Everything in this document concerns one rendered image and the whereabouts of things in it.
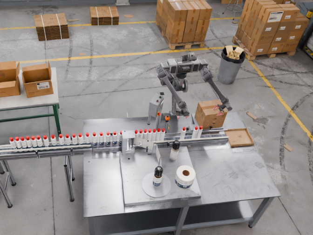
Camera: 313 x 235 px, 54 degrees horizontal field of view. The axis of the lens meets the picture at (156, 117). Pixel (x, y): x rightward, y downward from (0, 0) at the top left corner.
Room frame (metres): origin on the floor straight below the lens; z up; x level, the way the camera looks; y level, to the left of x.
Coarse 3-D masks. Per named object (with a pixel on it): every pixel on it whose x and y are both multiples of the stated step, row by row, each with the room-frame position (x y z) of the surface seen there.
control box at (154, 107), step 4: (156, 96) 2.55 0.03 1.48; (152, 100) 2.47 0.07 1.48; (160, 100) 2.49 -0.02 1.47; (152, 104) 2.42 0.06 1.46; (156, 104) 2.41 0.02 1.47; (152, 108) 2.42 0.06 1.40; (156, 108) 2.41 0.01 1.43; (148, 112) 2.44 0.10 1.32; (152, 112) 2.42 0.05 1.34; (156, 112) 2.41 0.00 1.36; (152, 116) 2.42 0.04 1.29; (156, 116) 2.42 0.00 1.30
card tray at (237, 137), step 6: (228, 132) 2.77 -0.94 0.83; (234, 132) 2.79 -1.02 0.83; (240, 132) 2.80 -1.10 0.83; (246, 132) 2.82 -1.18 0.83; (228, 138) 2.67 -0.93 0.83; (234, 138) 2.68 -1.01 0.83; (240, 138) 2.70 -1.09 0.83; (246, 138) 2.71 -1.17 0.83; (234, 144) 2.56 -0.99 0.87; (240, 144) 2.57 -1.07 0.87; (246, 144) 2.60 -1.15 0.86; (252, 144) 2.62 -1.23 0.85
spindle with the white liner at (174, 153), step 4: (176, 140) 2.21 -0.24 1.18; (172, 144) 2.20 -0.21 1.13; (176, 144) 2.16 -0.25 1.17; (172, 148) 2.19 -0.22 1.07; (176, 148) 2.16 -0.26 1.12; (172, 152) 2.16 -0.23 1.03; (176, 152) 2.16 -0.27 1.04; (172, 156) 2.16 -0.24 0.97; (176, 156) 2.16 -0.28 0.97; (172, 160) 2.16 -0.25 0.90; (176, 160) 2.17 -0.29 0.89
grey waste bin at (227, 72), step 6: (222, 60) 4.99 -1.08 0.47; (222, 66) 4.95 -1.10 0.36; (228, 66) 4.88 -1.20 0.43; (234, 66) 4.86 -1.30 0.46; (240, 66) 4.96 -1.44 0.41; (222, 72) 4.93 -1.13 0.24; (228, 72) 4.88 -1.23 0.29; (234, 72) 4.89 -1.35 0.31; (222, 78) 4.91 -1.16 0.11; (228, 78) 4.88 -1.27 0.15; (234, 78) 4.94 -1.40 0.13
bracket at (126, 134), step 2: (132, 130) 2.31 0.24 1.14; (122, 132) 2.25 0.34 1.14; (124, 132) 2.26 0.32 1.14; (126, 132) 2.26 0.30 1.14; (128, 132) 2.26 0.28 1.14; (130, 132) 2.27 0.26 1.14; (132, 132) 2.27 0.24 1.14; (134, 132) 2.28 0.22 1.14; (122, 134) 2.22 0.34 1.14; (124, 134) 2.23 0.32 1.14; (126, 134) 2.23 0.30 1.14; (128, 134) 2.24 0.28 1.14; (130, 134) 2.24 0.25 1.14; (132, 134) 2.24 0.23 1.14; (134, 134) 2.25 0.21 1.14; (122, 136) 2.20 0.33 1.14; (124, 136) 2.20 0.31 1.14; (126, 136) 2.21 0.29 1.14; (128, 136) 2.21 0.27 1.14; (130, 136) 2.21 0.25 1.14; (132, 136) 2.22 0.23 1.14; (134, 136) 2.22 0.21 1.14
